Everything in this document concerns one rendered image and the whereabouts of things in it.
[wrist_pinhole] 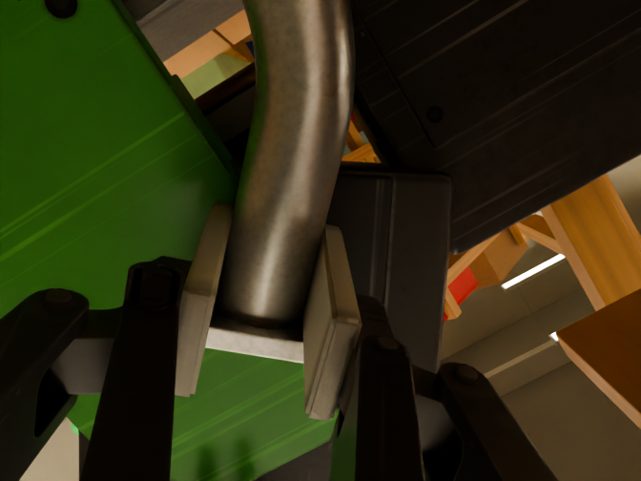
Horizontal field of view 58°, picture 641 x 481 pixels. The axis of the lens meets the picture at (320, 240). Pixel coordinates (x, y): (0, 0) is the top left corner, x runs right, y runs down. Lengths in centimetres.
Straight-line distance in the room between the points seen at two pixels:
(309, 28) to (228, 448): 18
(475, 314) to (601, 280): 862
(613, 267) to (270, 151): 93
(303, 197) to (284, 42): 4
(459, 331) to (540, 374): 220
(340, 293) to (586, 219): 90
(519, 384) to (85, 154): 771
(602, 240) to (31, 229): 93
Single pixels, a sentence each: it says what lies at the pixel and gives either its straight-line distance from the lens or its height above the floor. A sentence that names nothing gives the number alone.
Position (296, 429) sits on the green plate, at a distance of 26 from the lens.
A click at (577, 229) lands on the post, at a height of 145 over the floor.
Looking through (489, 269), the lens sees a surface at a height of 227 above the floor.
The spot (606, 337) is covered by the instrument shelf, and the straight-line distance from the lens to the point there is 77.
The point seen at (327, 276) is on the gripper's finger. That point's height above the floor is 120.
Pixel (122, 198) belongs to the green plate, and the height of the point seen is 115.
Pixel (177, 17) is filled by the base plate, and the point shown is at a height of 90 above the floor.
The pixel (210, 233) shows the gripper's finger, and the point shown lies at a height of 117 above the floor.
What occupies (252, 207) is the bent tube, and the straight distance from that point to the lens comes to 18.
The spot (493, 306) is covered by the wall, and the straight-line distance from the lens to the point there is 968.
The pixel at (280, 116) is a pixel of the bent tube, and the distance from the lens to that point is 17.
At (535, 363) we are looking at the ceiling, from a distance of 781.
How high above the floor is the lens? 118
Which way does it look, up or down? 5 degrees up
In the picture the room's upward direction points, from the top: 149 degrees clockwise
